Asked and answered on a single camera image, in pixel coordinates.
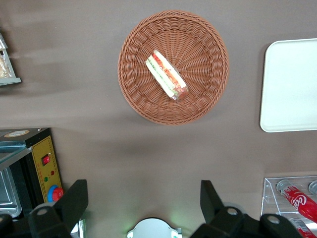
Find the clear snack bag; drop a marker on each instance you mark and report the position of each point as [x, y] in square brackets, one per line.
[3, 67]

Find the cream plastic tray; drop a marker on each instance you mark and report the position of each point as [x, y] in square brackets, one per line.
[289, 86]

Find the black food warmer yellow panel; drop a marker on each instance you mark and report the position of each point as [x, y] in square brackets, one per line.
[42, 148]

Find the triangle sandwich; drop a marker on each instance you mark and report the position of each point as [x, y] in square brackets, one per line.
[163, 72]

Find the tray of packaged snacks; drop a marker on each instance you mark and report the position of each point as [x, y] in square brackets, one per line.
[10, 81]

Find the steel pan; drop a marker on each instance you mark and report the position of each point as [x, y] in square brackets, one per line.
[7, 193]

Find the round brown wicker basket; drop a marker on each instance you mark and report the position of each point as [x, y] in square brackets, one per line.
[203, 49]

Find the clear acrylic bottle rack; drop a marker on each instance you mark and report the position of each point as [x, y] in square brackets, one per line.
[270, 193]

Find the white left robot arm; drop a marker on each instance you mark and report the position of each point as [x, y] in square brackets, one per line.
[153, 229]

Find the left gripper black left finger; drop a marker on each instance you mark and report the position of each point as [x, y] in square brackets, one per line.
[74, 198]

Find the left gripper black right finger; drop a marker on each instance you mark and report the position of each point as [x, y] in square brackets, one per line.
[210, 198]

